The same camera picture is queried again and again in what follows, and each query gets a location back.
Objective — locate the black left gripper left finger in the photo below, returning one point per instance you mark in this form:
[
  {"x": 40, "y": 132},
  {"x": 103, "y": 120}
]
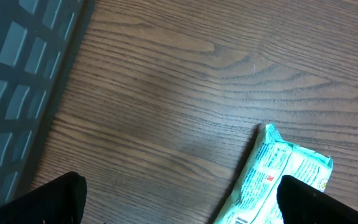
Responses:
[{"x": 59, "y": 201}]

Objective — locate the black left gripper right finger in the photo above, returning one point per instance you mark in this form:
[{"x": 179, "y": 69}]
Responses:
[{"x": 300, "y": 203}]

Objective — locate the teal wet wipes pack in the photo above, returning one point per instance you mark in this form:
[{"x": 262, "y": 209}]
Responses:
[{"x": 254, "y": 196}]

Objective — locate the grey plastic mesh basket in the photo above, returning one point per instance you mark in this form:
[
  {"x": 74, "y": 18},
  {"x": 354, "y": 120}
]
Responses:
[{"x": 34, "y": 39}]

